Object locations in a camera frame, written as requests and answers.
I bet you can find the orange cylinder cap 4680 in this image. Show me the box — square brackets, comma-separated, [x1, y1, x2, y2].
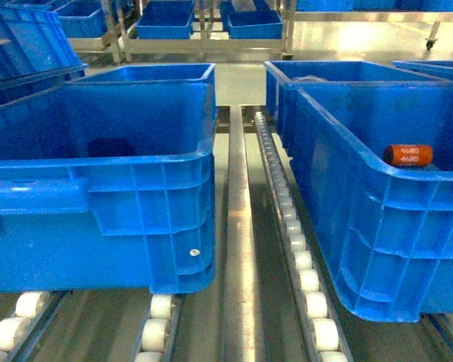
[383, 144, 433, 167]

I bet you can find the blue crate far right shelf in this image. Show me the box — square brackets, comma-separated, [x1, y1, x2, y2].
[220, 1, 282, 39]

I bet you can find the blue crate shelf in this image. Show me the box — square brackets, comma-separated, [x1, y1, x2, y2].
[136, 1, 194, 40]
[220, 1, 282, 39]

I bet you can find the blue crate far left shelf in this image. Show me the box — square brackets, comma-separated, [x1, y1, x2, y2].
[136, 1, 194, 40]

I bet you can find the blue crate behind centre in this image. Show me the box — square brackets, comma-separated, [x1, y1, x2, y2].
[73, 63, 215, 84]

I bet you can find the blue crate behind right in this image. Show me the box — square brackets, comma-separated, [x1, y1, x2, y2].
[264, 60, 453, 154]

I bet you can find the blue crate centre left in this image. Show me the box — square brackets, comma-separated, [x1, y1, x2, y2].
[0, 82, 216, 293]

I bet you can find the blue crate right with cap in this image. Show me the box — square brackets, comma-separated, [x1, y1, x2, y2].
[291, 85, 453, 322]

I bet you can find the steel roller shelf frame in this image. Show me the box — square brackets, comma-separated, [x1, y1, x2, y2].
[0, 106, 453, 361]

